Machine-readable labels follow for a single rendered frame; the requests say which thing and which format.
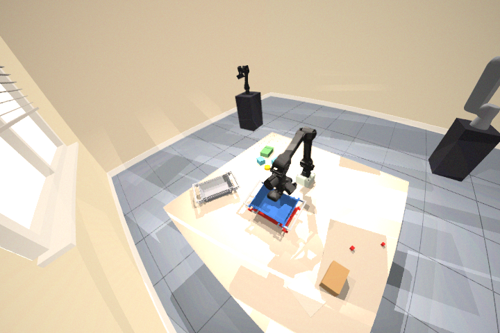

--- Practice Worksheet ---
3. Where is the green flat block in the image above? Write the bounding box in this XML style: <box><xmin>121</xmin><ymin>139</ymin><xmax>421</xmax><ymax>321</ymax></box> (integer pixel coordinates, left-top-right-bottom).
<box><xmin>260</xmin><ymin>146</ymin><xmax>274</xmax><ymax>158</ymax></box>

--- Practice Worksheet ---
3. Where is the red plastic tray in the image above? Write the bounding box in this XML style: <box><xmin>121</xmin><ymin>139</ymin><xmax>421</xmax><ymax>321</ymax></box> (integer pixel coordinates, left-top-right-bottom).
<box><xmin>248</xmin><ymin>206</ymin><xmax>300</xmax><ymax>233</ymax></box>

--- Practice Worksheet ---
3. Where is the tan rectangular block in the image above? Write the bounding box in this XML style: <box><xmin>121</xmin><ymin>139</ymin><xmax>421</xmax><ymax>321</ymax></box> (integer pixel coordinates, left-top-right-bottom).
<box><xmin>319</xmin><ymin>260</ymin><xmax>350</xmax><ymax>297</ymax></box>

